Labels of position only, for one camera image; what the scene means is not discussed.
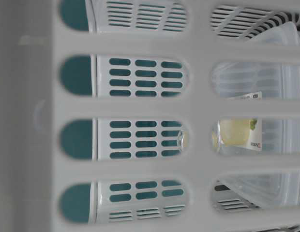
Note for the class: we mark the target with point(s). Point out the paper label on container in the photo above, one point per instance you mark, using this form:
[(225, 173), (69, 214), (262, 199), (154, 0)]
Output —
[(240, 132)]

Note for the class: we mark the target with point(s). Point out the white plastic shopping basket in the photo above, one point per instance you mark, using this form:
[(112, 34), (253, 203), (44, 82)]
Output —
[(34, 107)]

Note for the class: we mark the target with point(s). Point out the clear plastic food container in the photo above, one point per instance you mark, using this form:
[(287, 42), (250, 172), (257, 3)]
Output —
[(248, 80)]

